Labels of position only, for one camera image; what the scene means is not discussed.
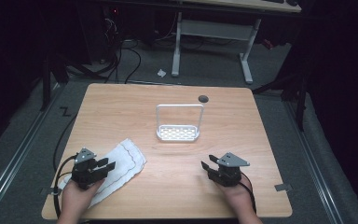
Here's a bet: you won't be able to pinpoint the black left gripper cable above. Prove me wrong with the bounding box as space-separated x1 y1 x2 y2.
52 154 78 219

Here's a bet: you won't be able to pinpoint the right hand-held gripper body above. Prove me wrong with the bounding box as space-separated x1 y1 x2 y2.
208 151 251 188

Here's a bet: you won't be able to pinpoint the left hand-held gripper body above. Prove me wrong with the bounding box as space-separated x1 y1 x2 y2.
71 147 107 190

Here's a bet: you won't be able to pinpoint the white rack with handle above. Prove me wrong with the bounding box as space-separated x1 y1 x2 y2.
155 103 205 143

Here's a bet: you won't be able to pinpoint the desk with white legs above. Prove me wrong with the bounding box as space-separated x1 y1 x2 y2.
171 0 303 85

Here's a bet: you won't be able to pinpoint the person's right hand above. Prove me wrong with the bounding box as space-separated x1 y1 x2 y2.
215 182 258 218

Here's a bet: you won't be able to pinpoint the black metal stand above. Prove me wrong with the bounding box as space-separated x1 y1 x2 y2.
39 50 70 112
251 59 312 133

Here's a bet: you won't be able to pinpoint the grey tape piece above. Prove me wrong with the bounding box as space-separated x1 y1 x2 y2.
273 183 294 192

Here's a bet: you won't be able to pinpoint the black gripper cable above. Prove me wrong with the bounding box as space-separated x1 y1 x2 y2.
238 171 258 215
52 154 78 219

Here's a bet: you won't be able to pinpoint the white cloth with dark stitching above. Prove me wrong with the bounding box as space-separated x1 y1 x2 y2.
59 137 148 210

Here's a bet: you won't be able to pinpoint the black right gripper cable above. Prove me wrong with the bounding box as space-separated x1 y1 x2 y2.
238 171 258 215

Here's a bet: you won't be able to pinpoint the person's left hand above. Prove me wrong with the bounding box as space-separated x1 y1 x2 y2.
58 178 105 219

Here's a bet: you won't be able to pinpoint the metal floor rail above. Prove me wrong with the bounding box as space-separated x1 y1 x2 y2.
283 102 345 224
0 83 63 218

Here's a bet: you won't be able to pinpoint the black floor cables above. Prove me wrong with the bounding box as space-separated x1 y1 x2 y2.
99 17 143 85

